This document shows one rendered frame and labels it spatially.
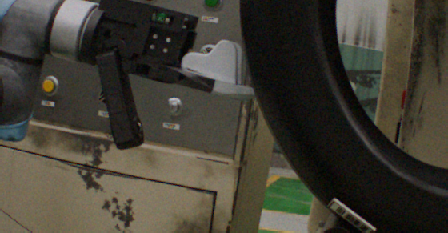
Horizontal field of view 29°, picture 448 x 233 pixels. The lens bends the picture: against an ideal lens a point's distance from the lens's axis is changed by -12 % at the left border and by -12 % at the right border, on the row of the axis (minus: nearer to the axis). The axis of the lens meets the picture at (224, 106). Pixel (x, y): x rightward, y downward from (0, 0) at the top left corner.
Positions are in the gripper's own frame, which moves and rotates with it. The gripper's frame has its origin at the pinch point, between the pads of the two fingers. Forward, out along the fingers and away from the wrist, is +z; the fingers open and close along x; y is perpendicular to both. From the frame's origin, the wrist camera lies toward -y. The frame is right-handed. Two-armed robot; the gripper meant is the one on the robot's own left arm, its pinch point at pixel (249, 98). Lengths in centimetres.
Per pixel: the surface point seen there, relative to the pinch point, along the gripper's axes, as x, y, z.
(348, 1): 918, 77, -58
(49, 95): 65, -14, -48
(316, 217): 25.2, -14.9, 10.2
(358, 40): 918, 38, -36
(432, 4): 27.7, 19.7, 19.2
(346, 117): -12.4, 1.6, 11.7
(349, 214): -11.2, -7.9, 15.0
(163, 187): 60, -23, -19
